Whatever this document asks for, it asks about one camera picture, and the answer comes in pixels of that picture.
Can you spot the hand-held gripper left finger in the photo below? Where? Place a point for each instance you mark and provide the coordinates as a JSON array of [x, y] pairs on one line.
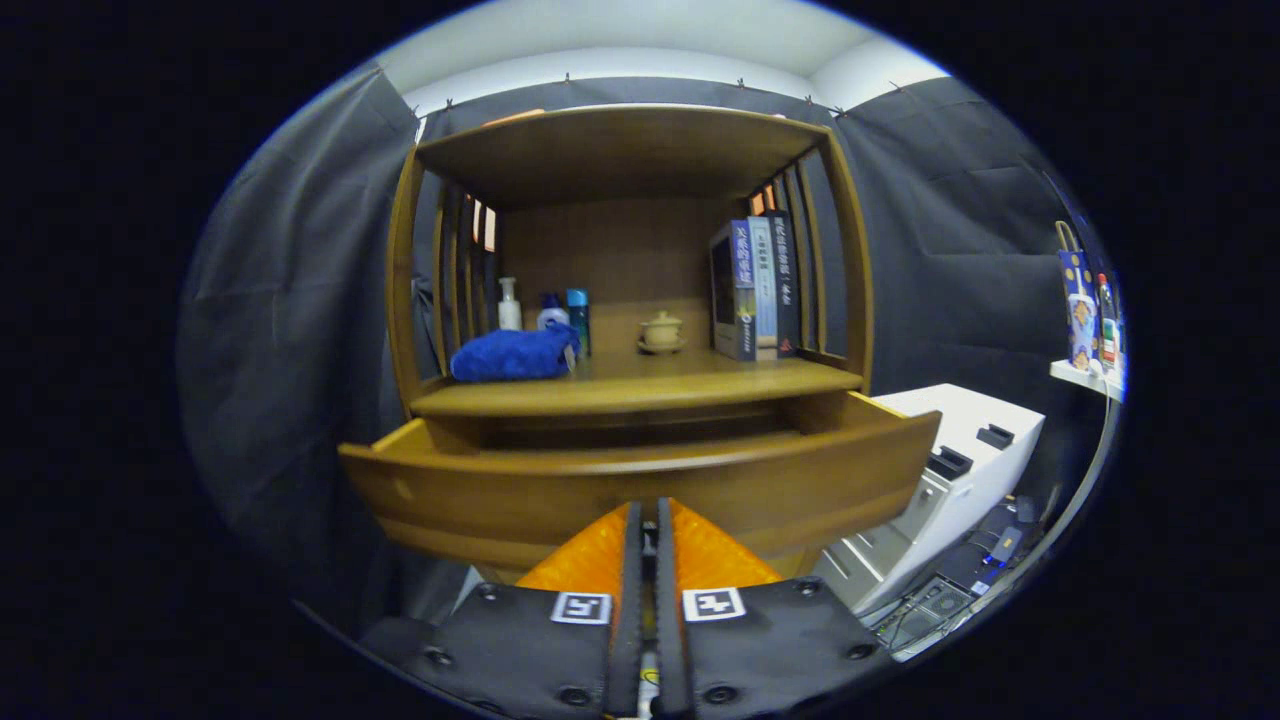
[[628, 620]]

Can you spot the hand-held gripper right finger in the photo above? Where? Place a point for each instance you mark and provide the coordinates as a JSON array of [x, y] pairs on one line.
[[668, 620]]

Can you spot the wooden drawer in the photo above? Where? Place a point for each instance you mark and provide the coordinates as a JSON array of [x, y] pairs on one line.
[[600, 500]]

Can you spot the wooden countertop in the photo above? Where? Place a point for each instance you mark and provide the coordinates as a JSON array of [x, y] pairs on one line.
[[650, 385]]

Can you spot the white drawer unit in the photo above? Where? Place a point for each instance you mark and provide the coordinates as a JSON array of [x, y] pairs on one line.
[[950, 420]]

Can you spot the wooden cabinet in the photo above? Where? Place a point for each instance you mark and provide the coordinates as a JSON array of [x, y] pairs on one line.
[[620, 250]]

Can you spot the grey electronic device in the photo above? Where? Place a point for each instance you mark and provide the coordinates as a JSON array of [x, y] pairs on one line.
[[925, 612]]

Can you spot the beige saucer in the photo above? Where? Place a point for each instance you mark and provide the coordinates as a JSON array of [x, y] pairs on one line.
[[662, 348]]

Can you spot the blue folded towel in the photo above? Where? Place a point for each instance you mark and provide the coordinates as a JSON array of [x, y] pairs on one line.
[[515, 355]]

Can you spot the beige lidded teacup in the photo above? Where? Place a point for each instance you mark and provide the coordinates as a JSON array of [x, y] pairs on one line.
[[662, 330]]

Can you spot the teal bottle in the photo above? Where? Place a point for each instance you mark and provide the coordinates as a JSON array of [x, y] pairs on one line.
[[579, 315]]

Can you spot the white bottle with blue cap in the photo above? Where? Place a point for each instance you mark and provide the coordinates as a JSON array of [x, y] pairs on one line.
[[552, 318]]

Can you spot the white pump bottle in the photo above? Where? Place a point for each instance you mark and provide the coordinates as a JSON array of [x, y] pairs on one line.
[[509, 312]]

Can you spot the book with pale blue spine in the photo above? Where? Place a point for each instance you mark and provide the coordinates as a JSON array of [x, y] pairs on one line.
[[764, 290]]

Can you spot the black book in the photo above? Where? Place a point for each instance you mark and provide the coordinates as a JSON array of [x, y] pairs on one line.
[[787, 290]]

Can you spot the black backdrop cloth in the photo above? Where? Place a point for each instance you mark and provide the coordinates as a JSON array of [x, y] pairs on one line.
[[950, 250]]

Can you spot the white side table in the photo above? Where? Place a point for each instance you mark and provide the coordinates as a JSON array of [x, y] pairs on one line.
[[1080, 375]]

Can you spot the printed cup with straw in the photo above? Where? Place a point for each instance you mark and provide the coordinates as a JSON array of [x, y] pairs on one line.
[[1082, 330]]

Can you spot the clear bottle with red label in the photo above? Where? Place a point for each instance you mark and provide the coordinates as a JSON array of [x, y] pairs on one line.
[[1106, 325]]

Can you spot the blue dotted paper bag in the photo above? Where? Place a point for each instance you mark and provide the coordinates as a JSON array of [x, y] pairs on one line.
[[1075, 275]]

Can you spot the black plastic bracket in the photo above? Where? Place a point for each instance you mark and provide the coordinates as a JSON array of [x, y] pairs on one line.
[[996, 436], [950, 463]]

